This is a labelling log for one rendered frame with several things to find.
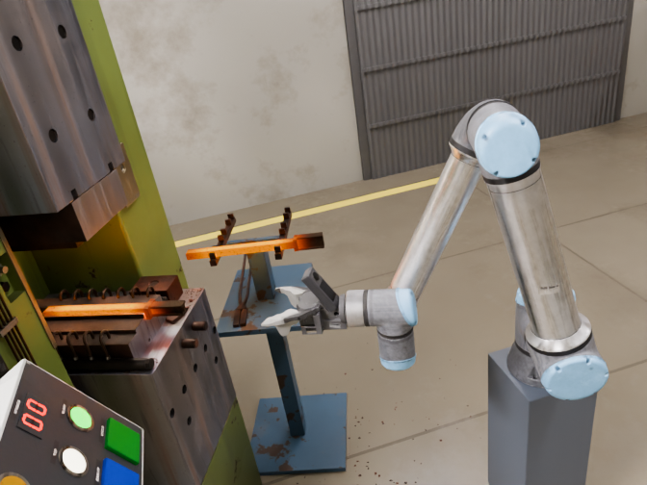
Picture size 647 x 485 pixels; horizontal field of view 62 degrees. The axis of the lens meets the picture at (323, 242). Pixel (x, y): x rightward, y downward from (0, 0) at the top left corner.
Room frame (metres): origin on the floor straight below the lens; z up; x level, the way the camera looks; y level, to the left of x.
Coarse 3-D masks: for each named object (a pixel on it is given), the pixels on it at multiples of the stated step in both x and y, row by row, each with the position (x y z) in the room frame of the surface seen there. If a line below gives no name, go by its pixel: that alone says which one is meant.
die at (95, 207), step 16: (112, 176) 1.25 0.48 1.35; (96, 192) 1.18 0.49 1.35; (112, 192) 1.23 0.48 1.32; (64, 208) 1.09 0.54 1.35; (80, 208) 1.11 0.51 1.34; (96, 208) 1.16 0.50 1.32; (112, 208) 1.21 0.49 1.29; (0, 224) 1.13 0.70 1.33; (16, 224) 1.12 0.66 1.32; (32, 224) 1.11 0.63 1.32; (48, 224) 1.10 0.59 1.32; (64, 224) 1.09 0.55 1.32; (80, 224) 1.09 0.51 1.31; (96, 224) 1.14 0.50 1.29; (16, 240) 1.12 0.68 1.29; (32, 240) 1.12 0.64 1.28; (48, 240) 1.11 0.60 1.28; (64, 240) 1.10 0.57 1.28; (80, 240) 1.09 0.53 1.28
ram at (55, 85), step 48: (0, 0) 1.11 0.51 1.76; (48, 0) 1.25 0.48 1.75; (0, 48) 1.06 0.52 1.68; (48, 48) 1.19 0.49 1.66; (0, 96) 1.04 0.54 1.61; (48, 96) 1.14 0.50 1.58; (96, 96) 1.30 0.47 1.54; (0, 144) 1.05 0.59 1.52; (48, 144) 1.09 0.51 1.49; (96, 144) 1.24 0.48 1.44; (0, 192) 1.06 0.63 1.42; (48, 192) 1.04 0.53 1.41
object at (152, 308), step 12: (168, 300) 1.21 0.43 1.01; (180, 300) 1.20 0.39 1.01; (48, 312) 1.26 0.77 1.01; (60, 312) 1.25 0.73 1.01; (72, 312) 1.24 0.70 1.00; (84, 312) 1.23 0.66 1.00; (96, 312) 1.22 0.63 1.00; (108, 312) 1.22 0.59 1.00; (120, 312) 1.21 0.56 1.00; (132, 312) 1.20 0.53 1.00; (144, 312) 1.18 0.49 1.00; (156, 312) 1.19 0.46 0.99; (168, 312) 1.19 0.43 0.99; (180, 312) 1.18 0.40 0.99
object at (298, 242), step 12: (276, 240) 1.52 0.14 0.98; (288, 240) 1.50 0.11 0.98; (300, 240) 1.49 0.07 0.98; (312, 240) 1.48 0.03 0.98; (192, 252) 1.53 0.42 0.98; (204, 252) 1.52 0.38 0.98; (216, 252) 1.51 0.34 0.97; (228, 252) 1.51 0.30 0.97; (240, 252) 1.50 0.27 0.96; (252, 252) 1.50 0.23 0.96
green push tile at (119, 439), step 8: (112, 424) 0.76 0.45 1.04; (120, 424) 0.77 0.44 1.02; (112, 432) 0.74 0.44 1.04; (120, 432) 0.75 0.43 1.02; (128, 432) 0.77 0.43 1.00; (136, 432) 0.78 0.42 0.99; (112, 440) 0.72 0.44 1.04; (120, 440) 0.74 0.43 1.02; (128, 440) 0.75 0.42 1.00; (136, 440) 0.76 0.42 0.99; (112, 448) 0.70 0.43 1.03; (120, 448) 0.72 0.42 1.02; (128, 448) 0.73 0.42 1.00; (136, 448) 0.74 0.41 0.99; (120, 456) 0.71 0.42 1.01; (128, 456) 0.71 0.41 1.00; (136, 456) 0.72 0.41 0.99; (136, 464) 0.71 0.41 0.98
